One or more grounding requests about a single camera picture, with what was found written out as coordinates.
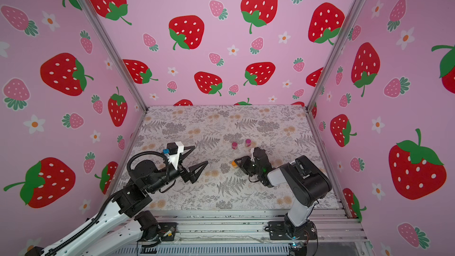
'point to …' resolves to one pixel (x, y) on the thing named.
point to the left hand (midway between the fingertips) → (200, 154)
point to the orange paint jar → (234, 164)
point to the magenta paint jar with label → (248, 142)
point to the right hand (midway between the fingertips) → (238, 160)
